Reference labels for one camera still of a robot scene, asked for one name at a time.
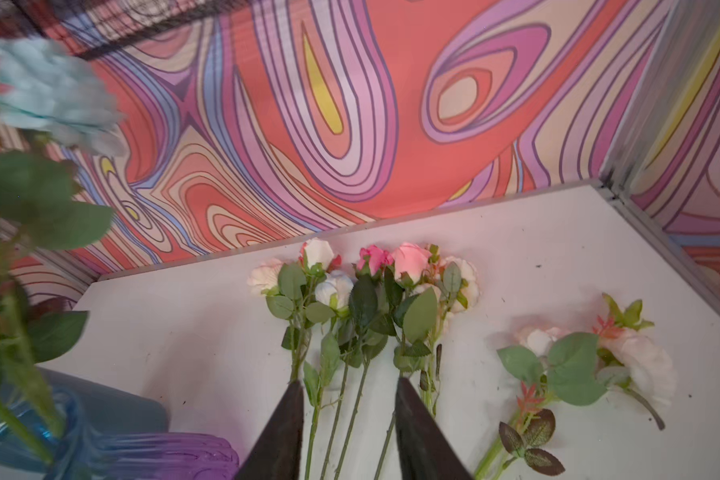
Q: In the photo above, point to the pink rosebud spray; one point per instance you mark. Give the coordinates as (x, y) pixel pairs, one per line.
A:
(406, 297)

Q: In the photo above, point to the teal ceramic cylinder vase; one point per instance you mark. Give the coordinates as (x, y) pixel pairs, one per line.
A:
(109, 410)

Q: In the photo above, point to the peach peony flower stem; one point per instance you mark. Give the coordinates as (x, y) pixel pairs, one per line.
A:
(577, 368)

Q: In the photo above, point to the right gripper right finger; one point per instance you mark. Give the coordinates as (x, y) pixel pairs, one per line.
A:
(424, 452)

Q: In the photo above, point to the black wire basket back wall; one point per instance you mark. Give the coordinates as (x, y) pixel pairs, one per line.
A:
(90, 29)

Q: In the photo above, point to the small white pink rose spray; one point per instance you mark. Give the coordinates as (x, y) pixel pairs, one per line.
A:
(311, 294)

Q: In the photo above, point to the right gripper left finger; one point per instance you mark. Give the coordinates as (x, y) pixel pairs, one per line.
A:
(276, 454)

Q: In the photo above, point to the teal peony flower stem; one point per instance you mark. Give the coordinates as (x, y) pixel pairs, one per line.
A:
(46, 96)

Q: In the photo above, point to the purple blue glass vase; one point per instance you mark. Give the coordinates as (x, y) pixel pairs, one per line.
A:
(85, 453)

